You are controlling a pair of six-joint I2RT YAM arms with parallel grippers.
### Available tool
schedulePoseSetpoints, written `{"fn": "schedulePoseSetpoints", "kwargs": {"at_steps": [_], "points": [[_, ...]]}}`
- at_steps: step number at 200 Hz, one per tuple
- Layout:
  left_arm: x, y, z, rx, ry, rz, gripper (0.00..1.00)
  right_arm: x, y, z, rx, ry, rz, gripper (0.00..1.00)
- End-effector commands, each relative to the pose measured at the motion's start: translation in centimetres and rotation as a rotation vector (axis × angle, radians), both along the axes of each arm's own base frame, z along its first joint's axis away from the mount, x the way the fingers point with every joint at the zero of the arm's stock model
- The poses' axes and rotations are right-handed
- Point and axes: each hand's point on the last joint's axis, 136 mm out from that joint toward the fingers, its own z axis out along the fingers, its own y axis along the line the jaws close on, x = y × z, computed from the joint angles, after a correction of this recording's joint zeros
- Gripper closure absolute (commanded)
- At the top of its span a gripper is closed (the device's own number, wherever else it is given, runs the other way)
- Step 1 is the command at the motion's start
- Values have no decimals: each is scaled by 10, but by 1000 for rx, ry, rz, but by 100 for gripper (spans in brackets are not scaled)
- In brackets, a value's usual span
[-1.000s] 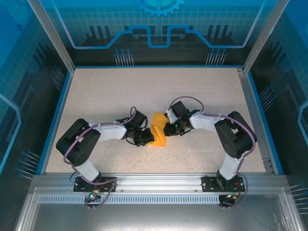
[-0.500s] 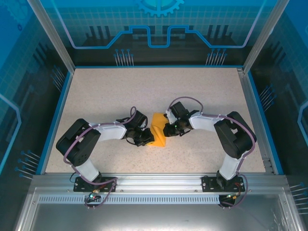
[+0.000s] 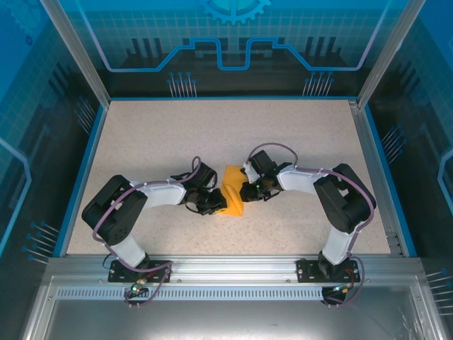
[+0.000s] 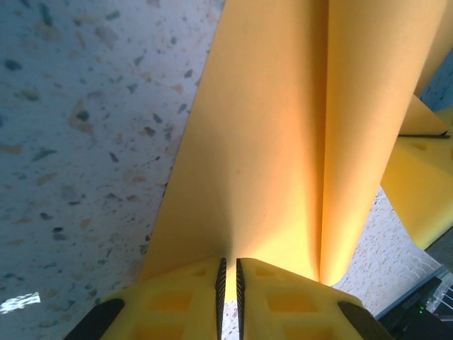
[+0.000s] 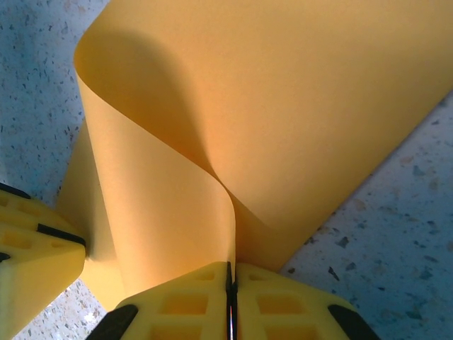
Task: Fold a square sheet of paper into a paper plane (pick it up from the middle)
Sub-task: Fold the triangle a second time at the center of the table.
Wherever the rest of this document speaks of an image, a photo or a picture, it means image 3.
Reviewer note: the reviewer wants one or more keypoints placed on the left blue printed side panel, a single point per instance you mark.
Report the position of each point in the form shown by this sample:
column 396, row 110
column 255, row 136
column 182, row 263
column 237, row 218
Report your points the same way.
column 28, row 106

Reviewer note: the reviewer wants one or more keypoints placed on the aluminium side rail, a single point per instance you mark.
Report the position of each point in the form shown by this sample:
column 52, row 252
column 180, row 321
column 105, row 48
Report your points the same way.
column 366, row 141

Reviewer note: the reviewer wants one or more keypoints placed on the aluminium frame post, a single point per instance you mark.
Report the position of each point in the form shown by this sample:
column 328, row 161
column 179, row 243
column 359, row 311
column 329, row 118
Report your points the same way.
column 83, row 53
column 383, row 53

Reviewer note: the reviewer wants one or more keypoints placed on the long aluminium mounting rail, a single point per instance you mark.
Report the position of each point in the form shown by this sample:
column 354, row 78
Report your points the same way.
column 230, row 269

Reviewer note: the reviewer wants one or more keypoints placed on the blue printed side panel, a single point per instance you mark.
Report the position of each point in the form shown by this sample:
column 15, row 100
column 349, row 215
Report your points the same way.
column 424, row 106
column 28, row 106

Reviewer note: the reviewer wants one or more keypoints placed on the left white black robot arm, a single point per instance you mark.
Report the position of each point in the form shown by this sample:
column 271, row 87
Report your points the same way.
column 117, row 212

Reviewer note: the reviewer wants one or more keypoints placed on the blue gear print panel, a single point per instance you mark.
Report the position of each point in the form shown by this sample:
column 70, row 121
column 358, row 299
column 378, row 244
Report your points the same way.
column 141, row 28

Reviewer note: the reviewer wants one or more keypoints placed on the left aluminium frame post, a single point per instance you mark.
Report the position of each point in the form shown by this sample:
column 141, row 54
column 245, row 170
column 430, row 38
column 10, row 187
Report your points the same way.
column 83, row 53

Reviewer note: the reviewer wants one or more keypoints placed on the orange square paper sheet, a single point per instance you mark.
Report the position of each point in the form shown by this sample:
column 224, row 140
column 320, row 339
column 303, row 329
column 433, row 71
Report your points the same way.
column 233, row 202

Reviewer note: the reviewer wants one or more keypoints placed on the blue table border frame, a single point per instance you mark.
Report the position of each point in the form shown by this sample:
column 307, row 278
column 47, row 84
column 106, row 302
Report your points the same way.
column 84, row 177

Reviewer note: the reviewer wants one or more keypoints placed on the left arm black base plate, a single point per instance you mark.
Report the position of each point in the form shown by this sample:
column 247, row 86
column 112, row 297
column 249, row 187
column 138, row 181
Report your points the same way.
column 114, row 275

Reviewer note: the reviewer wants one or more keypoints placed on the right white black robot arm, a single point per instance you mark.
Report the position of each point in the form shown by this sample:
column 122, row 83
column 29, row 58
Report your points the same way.
column 339, row 205

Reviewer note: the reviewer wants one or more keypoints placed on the right aluminium frame post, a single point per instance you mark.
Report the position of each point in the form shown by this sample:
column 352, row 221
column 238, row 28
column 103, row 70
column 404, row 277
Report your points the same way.
column 383, row 53

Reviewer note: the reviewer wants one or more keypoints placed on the grey sheet metal tray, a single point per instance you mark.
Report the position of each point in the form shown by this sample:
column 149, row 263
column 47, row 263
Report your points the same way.
column 230, row 324

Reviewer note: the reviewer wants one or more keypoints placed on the right blue printed side panel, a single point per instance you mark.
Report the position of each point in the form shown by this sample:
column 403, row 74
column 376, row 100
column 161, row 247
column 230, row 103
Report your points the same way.
column 424, row 106

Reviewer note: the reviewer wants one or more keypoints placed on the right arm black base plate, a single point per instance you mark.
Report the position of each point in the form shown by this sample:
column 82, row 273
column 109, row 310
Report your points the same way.
column 306, row 271

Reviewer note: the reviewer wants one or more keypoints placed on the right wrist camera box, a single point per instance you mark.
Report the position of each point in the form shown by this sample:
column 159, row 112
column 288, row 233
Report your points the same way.
column 250, row 172

